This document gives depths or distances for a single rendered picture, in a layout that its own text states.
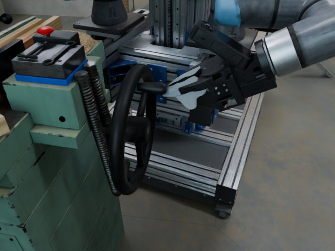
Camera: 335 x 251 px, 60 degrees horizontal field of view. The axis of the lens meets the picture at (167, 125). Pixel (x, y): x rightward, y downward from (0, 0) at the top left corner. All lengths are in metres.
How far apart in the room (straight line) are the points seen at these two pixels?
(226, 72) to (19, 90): 0.37
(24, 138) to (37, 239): 0.24
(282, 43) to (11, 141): 0.48
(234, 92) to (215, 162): 0.93
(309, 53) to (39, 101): 0.47
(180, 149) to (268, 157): 0.60
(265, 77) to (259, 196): 1.14
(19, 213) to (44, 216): 0.09
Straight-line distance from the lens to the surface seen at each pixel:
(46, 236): 0.76
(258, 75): 0.55
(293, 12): 0.59
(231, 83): 0.53
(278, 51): 0.51
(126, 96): 0.53
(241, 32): 1.12
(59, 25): 0.99
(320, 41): 0.51
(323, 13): 0.53
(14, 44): 0.66
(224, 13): 0.58
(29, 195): 0.65
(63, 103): 0.55
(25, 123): 0.60
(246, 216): 1.53
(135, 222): 1.47
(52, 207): 0.75
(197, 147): 1.51
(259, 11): 0.58
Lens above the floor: 1.21
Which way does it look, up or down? 38 degrees down
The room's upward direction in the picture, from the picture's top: straight up
